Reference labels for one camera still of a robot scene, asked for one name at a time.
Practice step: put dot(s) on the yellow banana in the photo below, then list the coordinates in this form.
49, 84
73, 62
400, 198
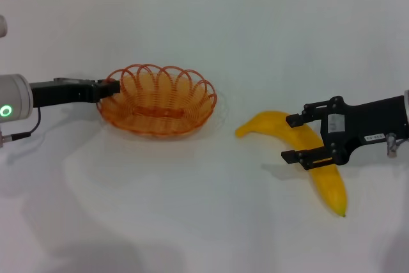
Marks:
332, 190

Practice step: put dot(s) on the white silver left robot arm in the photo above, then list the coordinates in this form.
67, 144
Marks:
16, 97

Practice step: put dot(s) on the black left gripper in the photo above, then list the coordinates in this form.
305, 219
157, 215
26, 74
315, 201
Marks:
64, 92

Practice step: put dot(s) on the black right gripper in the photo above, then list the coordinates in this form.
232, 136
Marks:
367, 119

